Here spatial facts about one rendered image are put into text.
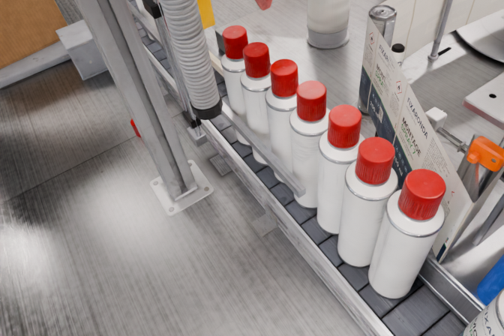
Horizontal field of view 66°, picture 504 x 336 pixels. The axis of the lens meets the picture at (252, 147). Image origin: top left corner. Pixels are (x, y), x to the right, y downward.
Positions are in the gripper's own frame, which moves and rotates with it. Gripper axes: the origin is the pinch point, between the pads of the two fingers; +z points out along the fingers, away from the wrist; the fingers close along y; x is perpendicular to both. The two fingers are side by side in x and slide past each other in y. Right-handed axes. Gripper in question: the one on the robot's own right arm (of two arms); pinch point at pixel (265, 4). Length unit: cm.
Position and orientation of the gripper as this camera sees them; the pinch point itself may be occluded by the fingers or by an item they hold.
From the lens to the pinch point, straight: 64.9
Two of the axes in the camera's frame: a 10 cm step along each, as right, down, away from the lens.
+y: -5.3, -5.8, 6.1
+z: 1.4, 6.5, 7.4
